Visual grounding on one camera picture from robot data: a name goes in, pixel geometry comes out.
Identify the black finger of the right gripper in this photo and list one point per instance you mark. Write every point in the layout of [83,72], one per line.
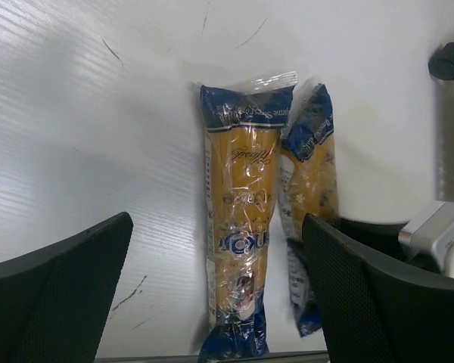
[380,237]

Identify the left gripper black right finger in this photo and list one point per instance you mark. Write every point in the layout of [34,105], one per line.
[375,308]

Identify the cream two-tier shelf cart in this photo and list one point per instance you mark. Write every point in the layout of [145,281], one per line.
[441,70]

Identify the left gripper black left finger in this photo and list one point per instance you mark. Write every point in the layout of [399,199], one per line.
[54,301]

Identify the yellow spaghetti bag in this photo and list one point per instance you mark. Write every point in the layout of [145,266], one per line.
[242,145]
[308,185]

